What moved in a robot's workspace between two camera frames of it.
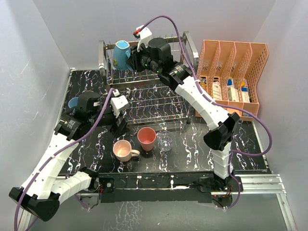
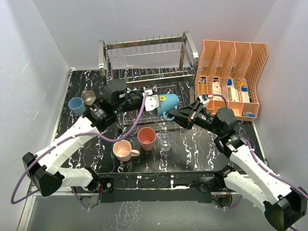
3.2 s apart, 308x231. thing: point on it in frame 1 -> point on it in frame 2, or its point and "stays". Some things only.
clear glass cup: (165, 139) stays
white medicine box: (216, 91) stays
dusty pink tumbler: (146, 136) stays
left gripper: (121, 127) -> (140, 93)
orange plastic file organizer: (228, 72) stays
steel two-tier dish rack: (151, 100) stays
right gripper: (134, 60) -> (187, 112)
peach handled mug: (122, 150) stays
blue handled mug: (121, 54) -> (167, 102)
